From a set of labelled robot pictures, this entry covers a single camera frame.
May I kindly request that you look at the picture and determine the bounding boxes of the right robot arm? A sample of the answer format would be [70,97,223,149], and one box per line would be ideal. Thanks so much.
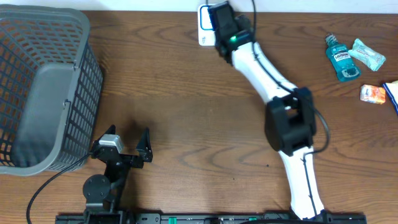
[208,1,324,220]

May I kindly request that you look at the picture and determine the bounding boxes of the yellow red snack bag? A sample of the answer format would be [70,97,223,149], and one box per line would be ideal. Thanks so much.
[382,81,398,114]

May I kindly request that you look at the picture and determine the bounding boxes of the mint green wipes pack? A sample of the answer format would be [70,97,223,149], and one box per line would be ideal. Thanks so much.
[348,39,386,72]

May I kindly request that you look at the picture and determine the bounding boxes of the white barcode scanner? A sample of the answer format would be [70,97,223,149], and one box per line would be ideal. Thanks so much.
[197,4,215,47]

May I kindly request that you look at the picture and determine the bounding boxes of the teal Listerine mouthwash bottle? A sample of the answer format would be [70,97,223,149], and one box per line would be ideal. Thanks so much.
[325,34,361,82]

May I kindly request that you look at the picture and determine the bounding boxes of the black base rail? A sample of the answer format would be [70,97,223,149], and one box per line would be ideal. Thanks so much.
[55,210,367,224]

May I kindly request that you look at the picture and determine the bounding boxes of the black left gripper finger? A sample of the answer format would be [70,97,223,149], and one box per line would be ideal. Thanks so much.
[136,128,153,162]
[98,124,116,143]

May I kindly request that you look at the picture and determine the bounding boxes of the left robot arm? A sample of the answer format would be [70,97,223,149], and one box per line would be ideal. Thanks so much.
[83,125,153,213]

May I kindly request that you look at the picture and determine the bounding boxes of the grey plastic shopping basket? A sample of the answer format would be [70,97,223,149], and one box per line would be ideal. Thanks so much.
[1,4,103,176]

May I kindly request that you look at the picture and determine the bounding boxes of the orange small sachet packet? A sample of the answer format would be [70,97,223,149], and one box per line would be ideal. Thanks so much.
[359,85,386,105]

